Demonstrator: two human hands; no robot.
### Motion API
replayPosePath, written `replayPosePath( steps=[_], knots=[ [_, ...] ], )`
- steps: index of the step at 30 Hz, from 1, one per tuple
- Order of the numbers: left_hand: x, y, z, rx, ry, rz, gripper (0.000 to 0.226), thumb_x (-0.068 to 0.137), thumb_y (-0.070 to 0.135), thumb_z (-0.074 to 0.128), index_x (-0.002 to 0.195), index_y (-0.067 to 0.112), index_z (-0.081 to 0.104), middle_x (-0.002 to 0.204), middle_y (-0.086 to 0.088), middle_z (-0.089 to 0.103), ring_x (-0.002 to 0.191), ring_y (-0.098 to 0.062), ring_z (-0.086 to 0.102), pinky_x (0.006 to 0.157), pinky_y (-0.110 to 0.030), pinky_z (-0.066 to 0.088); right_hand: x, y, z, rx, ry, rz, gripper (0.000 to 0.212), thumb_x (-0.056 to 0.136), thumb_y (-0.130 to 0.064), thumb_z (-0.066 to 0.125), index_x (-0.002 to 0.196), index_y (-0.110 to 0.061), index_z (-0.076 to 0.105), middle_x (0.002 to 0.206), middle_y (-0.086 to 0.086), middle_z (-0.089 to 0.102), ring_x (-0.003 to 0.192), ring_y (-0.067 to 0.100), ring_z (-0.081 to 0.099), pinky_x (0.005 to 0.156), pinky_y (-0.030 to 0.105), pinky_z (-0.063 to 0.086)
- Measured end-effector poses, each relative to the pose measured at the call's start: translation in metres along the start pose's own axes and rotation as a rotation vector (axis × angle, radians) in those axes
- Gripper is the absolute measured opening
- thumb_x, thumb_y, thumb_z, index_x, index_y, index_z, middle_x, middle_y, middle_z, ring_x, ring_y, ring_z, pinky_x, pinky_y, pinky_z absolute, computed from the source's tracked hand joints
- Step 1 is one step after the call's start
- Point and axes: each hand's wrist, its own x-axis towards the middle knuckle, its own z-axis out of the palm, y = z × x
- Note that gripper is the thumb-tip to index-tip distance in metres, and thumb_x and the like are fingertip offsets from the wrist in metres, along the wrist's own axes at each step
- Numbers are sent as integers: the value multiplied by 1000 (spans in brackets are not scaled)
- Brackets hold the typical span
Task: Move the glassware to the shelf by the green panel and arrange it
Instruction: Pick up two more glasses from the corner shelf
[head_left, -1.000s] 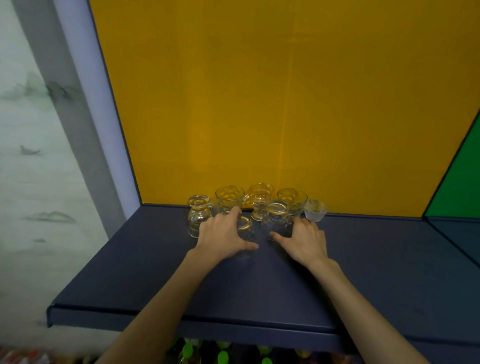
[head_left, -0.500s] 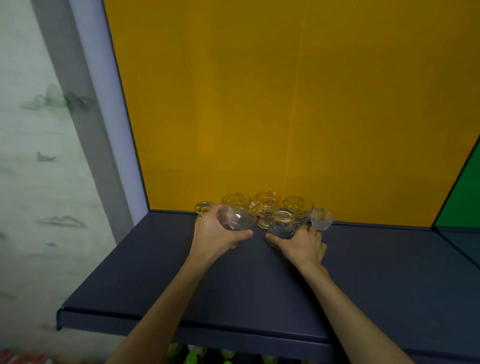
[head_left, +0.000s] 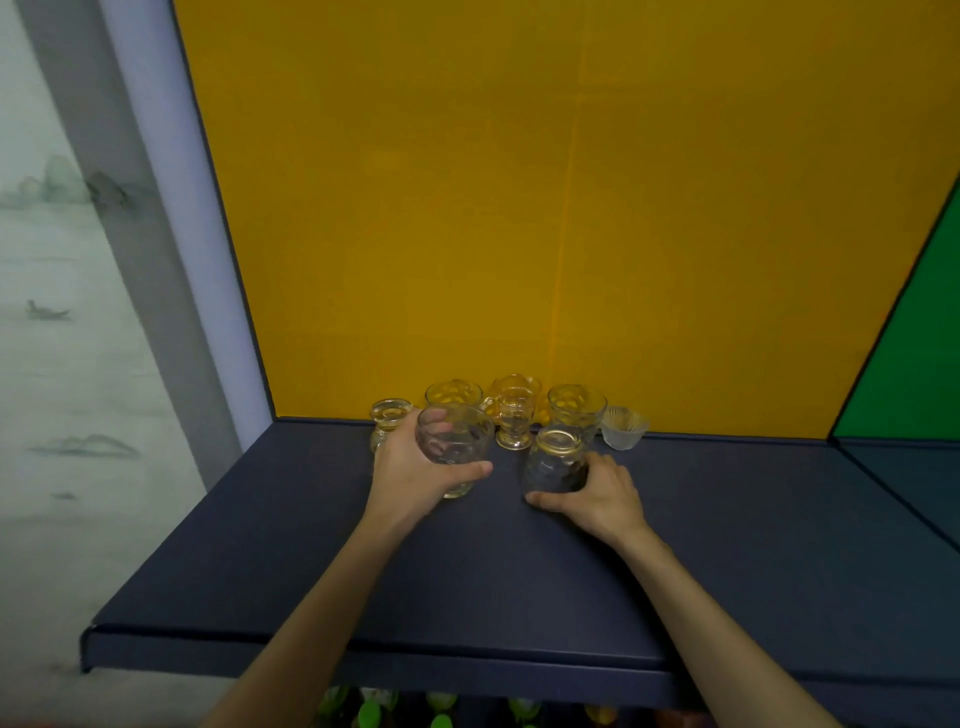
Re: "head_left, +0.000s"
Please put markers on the person's right hand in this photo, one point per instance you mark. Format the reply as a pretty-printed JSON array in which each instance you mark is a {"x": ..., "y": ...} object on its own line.
[{"x": 607, "y": 502}]

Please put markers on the person's left hand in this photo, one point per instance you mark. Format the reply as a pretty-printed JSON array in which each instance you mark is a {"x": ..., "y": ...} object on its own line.
[{"x": 401, "y": 480}]

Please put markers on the cluster of glassware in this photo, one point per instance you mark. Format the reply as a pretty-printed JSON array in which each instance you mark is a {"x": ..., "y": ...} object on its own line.
[{"x": 514, "y": 412}]

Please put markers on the person's right forearm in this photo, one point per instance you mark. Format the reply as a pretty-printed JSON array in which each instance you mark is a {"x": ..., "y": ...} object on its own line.
[{"x": 720, "y": 637}]

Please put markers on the person's left forearm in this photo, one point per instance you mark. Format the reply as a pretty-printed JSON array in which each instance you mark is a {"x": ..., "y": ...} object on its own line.
[{"x": 315, "y": 637}]

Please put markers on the group of red-capped bottles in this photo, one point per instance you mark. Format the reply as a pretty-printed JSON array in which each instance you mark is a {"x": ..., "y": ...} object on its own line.
[{"x": 600, "y": 712}]

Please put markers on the group of green-capped tea bottles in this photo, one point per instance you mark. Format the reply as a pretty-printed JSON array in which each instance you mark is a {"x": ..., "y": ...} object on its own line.
[{"x": 367, "y": 712}]

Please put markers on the orange back panel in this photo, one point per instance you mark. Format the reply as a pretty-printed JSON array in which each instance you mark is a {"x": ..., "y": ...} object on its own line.
[{"x": 525, "y": 187}]

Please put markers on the green back panel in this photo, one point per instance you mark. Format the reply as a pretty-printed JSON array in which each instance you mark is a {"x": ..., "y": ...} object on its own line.
[{"x": 915, "y": 360}]

